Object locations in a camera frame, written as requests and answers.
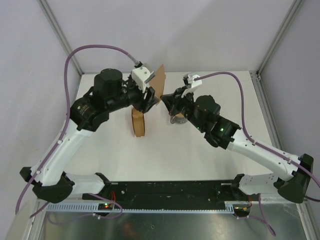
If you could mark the aluminium corner post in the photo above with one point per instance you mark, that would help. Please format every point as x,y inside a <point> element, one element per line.
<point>280,34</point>
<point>53,22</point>

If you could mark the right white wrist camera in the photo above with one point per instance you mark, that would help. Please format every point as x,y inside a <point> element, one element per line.
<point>191,83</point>

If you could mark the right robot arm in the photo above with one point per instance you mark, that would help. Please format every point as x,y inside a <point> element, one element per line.
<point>221,132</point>

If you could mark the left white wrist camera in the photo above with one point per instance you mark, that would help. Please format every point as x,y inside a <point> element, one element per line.
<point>142,74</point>

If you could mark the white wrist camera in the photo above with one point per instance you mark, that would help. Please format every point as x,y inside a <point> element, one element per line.
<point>191,83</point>
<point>142,74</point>

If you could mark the right aluminium corner post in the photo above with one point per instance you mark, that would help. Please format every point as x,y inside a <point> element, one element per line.
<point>280,34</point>

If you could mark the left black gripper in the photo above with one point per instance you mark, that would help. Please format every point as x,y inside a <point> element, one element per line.
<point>143,105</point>

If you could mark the left aluminium corner post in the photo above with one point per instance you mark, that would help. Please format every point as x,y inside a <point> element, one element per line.
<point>53,22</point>

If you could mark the grey slotted cable duct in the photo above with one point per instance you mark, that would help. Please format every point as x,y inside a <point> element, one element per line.
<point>103,207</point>

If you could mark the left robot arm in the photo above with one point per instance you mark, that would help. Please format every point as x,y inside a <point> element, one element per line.
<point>109,93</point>

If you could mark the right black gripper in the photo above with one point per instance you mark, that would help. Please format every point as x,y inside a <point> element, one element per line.
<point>173,101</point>

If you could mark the glass coffee carafe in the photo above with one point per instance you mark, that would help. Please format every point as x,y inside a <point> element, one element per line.
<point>178,119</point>

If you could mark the single brown coffee filter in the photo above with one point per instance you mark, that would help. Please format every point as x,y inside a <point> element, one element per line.
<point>158,84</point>

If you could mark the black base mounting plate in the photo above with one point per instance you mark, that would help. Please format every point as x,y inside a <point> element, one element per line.
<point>218,190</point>

